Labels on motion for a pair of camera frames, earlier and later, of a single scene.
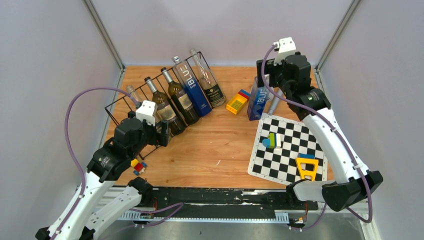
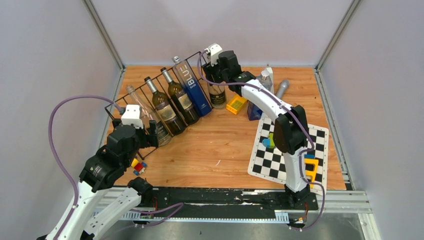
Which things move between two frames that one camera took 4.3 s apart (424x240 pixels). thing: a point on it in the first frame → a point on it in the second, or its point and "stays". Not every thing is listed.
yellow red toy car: x=139 y=168 stays
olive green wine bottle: x=165 y=111 stays
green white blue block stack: x=273 y=141 stays
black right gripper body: x=274 y=76 → x=215 y=73
